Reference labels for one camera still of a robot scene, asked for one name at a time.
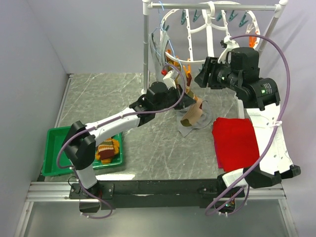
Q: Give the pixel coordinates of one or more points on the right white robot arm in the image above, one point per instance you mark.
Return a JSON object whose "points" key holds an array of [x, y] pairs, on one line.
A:
{"points": [[261, 100]]}

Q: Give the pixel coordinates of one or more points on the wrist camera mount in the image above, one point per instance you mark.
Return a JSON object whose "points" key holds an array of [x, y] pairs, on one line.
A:
{"points": [[230, 45], [169, 78]]}

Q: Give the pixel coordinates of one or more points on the white clip sock hanger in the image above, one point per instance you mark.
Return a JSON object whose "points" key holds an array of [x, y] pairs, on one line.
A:
{"points": [[208, 16]]}

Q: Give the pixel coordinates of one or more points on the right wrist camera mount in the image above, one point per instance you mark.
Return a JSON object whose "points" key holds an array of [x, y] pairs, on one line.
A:
{"points": [[230, 45]]}

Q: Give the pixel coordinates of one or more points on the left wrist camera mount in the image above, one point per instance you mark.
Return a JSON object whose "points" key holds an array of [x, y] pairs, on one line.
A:
{"points": [[169, 78]]}

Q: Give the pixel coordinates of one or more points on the white clothes rack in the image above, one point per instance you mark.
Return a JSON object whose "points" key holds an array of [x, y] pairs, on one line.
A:
{"points": [[277, 9]]}

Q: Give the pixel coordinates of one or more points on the grey tank top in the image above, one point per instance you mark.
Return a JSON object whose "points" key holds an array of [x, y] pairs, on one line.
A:
{"points": [[204, 120]]}

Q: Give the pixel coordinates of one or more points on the black base beam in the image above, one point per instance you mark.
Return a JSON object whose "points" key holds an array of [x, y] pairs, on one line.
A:
{"points": [[159, 193]]}

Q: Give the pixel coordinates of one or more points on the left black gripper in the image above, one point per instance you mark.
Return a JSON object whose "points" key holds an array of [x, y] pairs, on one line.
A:
{"points": [[178, 92]]}

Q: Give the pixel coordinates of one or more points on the red folded cloth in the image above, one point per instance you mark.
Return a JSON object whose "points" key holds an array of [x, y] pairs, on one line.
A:
{"points": [[235, 143]]}

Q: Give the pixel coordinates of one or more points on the green plastic tray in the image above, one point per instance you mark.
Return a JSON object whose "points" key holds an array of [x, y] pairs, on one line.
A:
{"points": [[55, 139]]}

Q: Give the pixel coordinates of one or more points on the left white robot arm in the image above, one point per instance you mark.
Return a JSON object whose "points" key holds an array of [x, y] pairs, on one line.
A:
{"points": [[82, 139]]}

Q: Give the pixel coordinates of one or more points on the mustard yellow sock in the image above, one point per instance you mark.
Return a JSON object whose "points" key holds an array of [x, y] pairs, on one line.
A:
{"points": [[109, 160], [116, 146]]}

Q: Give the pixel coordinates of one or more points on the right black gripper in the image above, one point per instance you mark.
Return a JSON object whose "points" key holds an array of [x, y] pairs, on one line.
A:
{"points": [[209, 67]]}

